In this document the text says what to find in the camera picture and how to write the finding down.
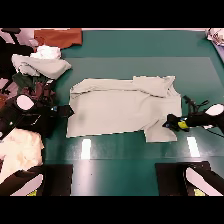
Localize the cream garment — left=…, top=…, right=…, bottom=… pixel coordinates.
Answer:
left=0, top=127, right=46, bottom=184

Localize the white garment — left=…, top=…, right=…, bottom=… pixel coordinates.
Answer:
left=205, top=28, right=224, bottom=48
left=32, top=44, right=63, bottom=61

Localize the light grey garment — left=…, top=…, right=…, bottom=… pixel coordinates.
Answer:
left=11, top=53, right=73, bottom=81

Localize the maroon garment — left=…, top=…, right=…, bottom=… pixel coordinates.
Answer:
left=28, top=81, right=58, bottom=108

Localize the dark green garment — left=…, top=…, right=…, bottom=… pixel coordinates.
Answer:
left=12, top=72, right=52, bottom=91

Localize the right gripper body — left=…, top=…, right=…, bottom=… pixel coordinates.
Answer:
left=161, top=113, right=192, bottom=133

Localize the orange garment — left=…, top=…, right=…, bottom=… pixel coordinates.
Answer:
left=33, top=28, right=83, bottom=51

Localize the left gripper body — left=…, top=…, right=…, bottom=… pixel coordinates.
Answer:
left=49, top=104, right=75, bottom=119

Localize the pale grey T-shirt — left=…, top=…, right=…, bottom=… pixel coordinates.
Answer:
left=65, top=75, right=184, bottom=144

